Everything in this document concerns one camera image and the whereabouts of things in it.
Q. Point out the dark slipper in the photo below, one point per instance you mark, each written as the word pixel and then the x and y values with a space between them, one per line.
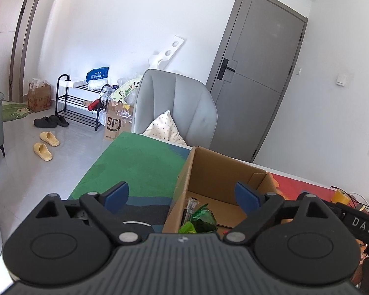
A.
pixel 44 123
pixel 61 120

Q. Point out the grey door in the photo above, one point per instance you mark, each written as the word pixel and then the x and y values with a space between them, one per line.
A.
pixel 258 67

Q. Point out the lime green snack packet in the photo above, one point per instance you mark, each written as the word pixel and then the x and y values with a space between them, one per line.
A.
pixel 187 228

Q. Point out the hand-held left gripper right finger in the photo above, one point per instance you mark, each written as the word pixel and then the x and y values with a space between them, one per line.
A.
pixel 246 196

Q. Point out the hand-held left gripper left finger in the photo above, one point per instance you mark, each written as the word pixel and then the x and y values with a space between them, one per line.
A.
pixel 118 195

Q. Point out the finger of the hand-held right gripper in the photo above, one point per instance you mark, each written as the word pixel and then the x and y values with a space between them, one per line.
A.
pixel 300 196

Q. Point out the grey upholstered chair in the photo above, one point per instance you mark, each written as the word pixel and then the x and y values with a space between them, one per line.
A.
pixel 178 104

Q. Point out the dark striped snack packet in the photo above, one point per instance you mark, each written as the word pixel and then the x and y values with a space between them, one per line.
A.
pixel 190 207

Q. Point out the black metal shoe rack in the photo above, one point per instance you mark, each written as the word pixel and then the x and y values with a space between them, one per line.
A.
pixel 77 103

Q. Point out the green yellow printed cushion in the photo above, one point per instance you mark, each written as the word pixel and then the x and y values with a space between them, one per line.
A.
pixel 126 90

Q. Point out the green floor rug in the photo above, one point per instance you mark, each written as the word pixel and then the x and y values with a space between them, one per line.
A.
pixel 15 112

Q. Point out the white dotted pillow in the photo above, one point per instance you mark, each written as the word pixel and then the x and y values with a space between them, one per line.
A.
pixel 164 127

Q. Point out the clear plastic bag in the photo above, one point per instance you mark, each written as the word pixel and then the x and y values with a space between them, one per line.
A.
pixel 110 91

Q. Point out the beige door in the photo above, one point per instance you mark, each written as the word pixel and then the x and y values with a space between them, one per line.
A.
pixel 6 52

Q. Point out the colourful printed table mat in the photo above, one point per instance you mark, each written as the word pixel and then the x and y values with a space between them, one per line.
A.
pixel 135 166

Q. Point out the red object on rack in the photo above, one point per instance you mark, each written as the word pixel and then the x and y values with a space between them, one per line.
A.
pixel 93 106

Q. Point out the yellow slipper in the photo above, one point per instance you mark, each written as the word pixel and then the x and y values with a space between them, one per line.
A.
pixel 49 138
pixel 43 151

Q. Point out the yellow tape roll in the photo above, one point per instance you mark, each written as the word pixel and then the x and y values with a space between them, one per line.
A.
pixel 341 196

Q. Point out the shiny green snack packet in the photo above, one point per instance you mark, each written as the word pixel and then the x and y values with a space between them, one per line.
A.
pixel 204 216

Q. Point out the small brown cardboard box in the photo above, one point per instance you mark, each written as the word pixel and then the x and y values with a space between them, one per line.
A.
pixel 40 96

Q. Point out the large white wall switch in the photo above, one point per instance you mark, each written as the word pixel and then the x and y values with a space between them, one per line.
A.
pixel 341 78

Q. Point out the white foam board with holes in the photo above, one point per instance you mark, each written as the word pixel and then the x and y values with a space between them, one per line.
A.
pixel 167 52

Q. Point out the SF cardboard box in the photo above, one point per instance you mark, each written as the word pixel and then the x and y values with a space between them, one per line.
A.
pixel 116 123

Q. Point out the blue and white plastic bag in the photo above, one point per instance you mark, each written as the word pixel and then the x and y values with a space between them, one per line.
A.
pixel 97 75

